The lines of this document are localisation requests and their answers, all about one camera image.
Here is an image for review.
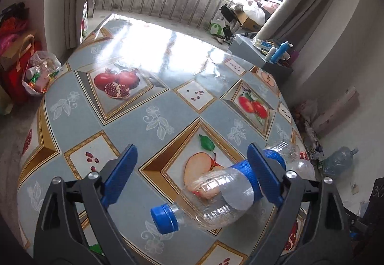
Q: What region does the clear plastic bag of snacks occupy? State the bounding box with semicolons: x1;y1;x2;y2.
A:
22;51;62;98

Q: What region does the clear plastic bottle blue cap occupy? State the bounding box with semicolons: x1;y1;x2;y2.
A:
150;141;315;235

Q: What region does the pink rolled mat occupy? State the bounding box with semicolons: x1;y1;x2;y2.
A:
312;87;360;135

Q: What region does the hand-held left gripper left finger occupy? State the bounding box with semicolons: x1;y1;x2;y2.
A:
33;143;138;265

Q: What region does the red shopping bag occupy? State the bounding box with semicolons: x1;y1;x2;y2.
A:
0;34;38;72

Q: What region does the open cardboard box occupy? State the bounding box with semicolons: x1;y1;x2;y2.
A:
235;10;264;31

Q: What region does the green printed packet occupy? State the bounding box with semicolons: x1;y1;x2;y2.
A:
80;3;89;38

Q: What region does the water jug in plastic bag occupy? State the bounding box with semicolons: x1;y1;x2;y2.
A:
322;147;359;178

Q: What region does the red gift bag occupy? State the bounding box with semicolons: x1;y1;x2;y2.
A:
0;67;30;104

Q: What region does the red and pink cloth pile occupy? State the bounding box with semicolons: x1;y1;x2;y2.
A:
0;3;30;44

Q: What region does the dark object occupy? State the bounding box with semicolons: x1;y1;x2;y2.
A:
345;178;384;250

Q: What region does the white and green bag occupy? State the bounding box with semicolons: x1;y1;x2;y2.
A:
210;19;226;38

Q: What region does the table with fruit-print tablecloth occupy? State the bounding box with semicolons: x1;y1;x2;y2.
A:
16;13;315;265

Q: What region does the black device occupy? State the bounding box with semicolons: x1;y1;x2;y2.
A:
220;5;237;24

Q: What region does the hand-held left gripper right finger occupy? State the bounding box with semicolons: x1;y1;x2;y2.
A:
246;143;351;265

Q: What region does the blue detergent bottle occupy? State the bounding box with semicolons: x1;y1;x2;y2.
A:
269;41;293;63

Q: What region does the grey cabinet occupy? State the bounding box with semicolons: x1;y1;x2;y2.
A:
228;34;294;84

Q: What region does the white cloth bundle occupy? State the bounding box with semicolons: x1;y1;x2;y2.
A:
241;1;266;24

